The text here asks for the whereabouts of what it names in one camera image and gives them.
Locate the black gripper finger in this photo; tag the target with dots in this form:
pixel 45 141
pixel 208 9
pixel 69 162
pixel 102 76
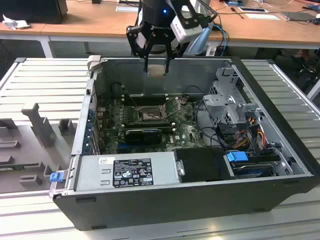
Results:
pixel 135 42
pixel 175 51

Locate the silver topped CPU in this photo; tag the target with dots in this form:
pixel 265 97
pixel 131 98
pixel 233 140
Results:
pixel 157 70

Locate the RAM slot with white clips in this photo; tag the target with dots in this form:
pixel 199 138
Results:
pixel 147 100
pixel 147 95

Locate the white paper sheet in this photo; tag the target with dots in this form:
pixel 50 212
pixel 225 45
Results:
pixel 262 16
pixel 127 8

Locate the long wooden desk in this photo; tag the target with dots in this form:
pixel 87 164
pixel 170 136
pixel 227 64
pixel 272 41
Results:
pixel 100 22

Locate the grey plastic case latch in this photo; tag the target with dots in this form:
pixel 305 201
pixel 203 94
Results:
pixel 93 62

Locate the silver metal drive cage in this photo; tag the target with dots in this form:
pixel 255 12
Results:
pixel 220 100

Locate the blue booklet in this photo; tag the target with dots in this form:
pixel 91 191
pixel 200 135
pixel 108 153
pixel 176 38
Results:
pixel 233 3

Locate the green motherboard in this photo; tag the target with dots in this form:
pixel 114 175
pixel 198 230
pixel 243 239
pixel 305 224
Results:
pixel 185 130

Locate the black smartphone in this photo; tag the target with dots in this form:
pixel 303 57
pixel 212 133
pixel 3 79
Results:
pixel 252 9

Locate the black graphics card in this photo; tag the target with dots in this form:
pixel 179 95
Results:
pixel 142 137

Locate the black box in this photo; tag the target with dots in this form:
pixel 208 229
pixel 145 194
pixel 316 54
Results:
pixel 32 10

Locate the short wooden desk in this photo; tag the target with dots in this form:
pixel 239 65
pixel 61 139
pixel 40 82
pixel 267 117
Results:
pixel 22 31

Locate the black plastic shroud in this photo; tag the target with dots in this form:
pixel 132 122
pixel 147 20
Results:
pixel 200 165

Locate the hard disk in blue carrier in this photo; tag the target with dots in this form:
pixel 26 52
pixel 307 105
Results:
pixel 236 156

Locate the crumpled white paper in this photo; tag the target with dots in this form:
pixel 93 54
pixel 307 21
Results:
pixel 15 23

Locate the black office chair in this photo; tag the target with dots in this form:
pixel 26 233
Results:
pixel 310 72

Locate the grey parts rack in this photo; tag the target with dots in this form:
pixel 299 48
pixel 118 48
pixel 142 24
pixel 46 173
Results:
pixel 37 140

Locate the grey power supply unit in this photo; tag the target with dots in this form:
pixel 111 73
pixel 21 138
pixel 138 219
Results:
pixel 90 175

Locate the blue plastic latch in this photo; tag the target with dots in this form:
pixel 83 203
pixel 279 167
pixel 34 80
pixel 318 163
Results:
pixel 56 177

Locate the black open PC case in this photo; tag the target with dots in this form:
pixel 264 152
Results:
pixel 150 210

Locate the green RAM stick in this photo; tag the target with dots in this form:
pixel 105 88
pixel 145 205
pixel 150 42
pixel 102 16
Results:
pixel 15 167

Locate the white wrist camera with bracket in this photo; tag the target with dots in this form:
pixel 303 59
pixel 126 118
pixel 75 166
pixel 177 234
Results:
pixel 185 32

